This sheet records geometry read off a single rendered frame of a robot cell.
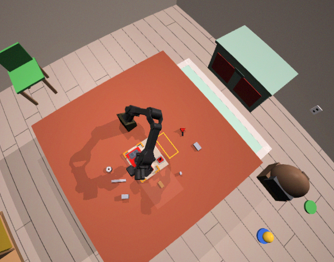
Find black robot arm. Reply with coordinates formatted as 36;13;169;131
122;105;163;180

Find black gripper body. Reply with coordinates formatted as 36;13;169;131
126;165;137;176

